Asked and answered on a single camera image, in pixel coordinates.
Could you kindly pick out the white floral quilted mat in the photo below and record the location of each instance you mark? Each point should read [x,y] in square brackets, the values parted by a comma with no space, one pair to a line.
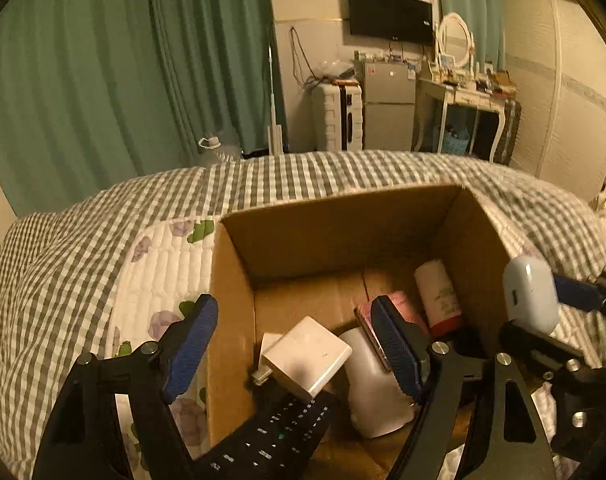
[163,270]

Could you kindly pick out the white earbuds case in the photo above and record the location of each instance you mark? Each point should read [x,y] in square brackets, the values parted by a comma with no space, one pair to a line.
[530,295]

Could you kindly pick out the black wall television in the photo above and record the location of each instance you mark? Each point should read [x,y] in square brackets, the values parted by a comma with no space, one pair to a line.
[388,15]

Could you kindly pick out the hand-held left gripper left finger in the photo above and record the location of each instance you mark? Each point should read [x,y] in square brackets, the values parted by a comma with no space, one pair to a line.
[193,350]

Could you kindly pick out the cardboard box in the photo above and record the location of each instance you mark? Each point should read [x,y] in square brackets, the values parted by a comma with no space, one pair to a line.
[333,240]

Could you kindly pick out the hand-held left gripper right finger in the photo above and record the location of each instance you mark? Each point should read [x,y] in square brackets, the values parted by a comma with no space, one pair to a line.
[395,350]

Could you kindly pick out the pink box of clips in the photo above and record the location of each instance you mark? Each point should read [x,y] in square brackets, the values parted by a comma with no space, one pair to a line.
[408,307]

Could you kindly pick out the wide green curtain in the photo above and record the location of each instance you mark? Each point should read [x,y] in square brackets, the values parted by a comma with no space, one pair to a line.
[73,75]

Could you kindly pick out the clear water jug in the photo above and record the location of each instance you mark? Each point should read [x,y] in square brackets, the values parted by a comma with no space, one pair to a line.
[218,152]

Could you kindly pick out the white charger adapter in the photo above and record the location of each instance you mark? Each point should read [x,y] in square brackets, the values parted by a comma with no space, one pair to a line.
[308,355]

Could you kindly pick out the blue storage basket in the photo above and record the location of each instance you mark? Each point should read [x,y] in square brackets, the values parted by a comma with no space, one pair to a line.
[453,141]

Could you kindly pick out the red and white bottle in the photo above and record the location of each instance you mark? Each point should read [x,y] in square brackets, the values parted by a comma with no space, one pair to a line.
[438,295]

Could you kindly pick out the grey checked blanket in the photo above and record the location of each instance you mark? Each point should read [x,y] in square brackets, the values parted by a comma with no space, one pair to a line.
[58,270]

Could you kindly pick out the white plastic bottle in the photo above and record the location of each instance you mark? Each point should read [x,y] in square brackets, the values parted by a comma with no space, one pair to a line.
[373,400]

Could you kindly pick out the small silver fridge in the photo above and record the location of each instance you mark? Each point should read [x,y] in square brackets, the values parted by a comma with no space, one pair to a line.
[388,105]

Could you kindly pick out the narrow green curtain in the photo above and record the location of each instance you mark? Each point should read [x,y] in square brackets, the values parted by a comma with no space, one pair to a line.
[223,50]

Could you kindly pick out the white dressing table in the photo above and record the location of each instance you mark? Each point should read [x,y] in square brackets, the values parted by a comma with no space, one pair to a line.
[475,97]

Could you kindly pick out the white oval mirror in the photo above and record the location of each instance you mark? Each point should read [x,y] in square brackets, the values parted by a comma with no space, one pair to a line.
[455,40]

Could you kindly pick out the white ribbed suitcase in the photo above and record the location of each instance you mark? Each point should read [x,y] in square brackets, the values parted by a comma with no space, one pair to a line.
[333,117]

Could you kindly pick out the black remote control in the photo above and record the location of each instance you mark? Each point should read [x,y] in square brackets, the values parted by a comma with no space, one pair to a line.
[273,435]

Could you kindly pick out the dark suitcase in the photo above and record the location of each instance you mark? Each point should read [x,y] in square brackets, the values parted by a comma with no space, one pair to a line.
[510,130]

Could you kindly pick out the white louvred wardrobe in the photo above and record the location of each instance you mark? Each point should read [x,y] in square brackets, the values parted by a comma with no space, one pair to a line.
[568,100]

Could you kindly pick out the white pole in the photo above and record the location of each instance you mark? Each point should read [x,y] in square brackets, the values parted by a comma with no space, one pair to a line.
[274,125]

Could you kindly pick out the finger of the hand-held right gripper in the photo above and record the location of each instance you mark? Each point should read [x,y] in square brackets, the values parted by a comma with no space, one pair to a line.
[538,345]
[578,294]

